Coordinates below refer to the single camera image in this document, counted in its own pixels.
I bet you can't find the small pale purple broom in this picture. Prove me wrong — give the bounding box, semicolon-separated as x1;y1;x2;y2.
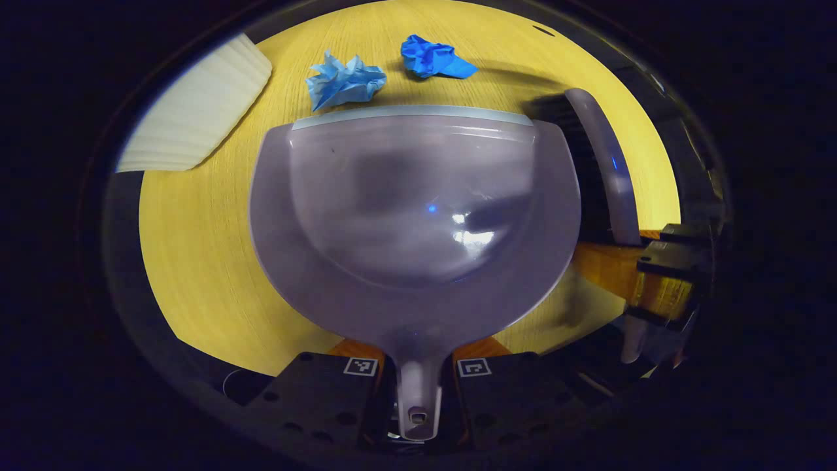
523;87;649;365

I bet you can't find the white ribbed garbage bin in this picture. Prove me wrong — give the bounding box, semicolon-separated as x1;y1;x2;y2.
116;33;273;173

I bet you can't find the pale purple dustpan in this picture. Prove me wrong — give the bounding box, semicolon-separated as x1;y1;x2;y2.
248;105;583;442

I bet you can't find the wooden desktop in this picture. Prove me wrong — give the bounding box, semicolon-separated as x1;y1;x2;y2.
114;0;684;377

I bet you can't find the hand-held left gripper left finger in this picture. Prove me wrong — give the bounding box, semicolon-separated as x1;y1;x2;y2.
244;338;396;453

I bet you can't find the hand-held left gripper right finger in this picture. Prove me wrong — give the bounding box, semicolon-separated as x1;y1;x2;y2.
443;336;592;453

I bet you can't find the dark blue paper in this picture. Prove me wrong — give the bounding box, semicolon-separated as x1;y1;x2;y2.
400;34;479;80

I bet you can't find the light blue paper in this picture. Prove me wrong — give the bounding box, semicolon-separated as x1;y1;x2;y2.
305;50;388;112

